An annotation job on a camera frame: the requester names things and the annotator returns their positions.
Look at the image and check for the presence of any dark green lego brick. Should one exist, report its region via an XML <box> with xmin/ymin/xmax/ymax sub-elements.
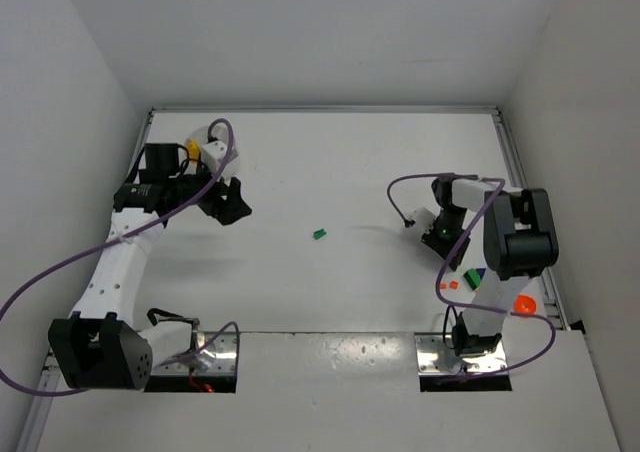
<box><xmin>463</xmin><ymin>268</ymin><xmax>484</xmax><ymax>290</ymax></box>

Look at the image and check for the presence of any yellow lego brick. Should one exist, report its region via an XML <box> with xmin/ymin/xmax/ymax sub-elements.
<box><xmin>185</xmin><ymin>140</ymin><xmax>201</xmax><ymax>163</ymax></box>

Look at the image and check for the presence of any orange round lego piece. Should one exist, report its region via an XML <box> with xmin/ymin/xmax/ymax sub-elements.
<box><xmin>513</xmin><ymin>294</ymin><xmax>537</xmax><ymax>315</ymax></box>

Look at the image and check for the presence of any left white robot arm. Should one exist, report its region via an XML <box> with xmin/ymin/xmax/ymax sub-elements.
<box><xmin>48</xmin><ymin>137</ymin><xmax>252</xmax><ymax>390</ymax></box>

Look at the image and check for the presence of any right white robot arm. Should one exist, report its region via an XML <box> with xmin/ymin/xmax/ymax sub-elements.
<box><xmin>422</xmin><ymin>174</ymin><xmax>559</xmax><ymax>356</ymax></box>

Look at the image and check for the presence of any white divided round container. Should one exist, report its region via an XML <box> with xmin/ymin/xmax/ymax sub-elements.
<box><xmin>183</xmin><ymin>124</ymin><xmax>229</xmax><ymax>174</ymax></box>

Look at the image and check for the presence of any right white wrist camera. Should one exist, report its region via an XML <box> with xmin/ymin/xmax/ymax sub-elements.
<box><xmin>404</xmin><ymin>207</ymin><xmax>436</xmax><ymax>231</ymax></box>

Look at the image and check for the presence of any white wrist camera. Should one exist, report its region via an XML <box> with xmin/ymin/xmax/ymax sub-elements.
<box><xmin>200</xmin><ymin>140</ymin><xmax>229</xmax><ymax>172</ymax></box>
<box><xmin>404</xmin><ymin>207</ymin><xmax>436</xmax><ymax>231</ymax></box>

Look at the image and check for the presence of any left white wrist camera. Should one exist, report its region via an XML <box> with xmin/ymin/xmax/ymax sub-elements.
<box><xmin>200</xmin><ymin>140</ymin><xmax>229</xmax><ymax>172</ymax></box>

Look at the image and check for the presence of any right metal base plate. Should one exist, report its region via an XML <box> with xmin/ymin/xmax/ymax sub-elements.
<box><xmin>414</xmin><ymin>334</ymin><xmax>507</xmax><ymax>377</ymax></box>

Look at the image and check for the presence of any metal base plate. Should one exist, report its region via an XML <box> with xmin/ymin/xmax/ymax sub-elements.
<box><xmin>414</xmin><ymin>334</ymin><xmax>507</xmax><ymax>377</ymax></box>
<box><xmin>152</xmin><ymin>331</ymin><xmax>238</xmax><ymax>379</ymax></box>

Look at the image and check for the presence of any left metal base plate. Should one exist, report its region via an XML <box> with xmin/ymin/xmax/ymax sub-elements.
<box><xmin>152</xmin><ymin>331</ymin><xmax>238</xmax><ymax>379</ymax></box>

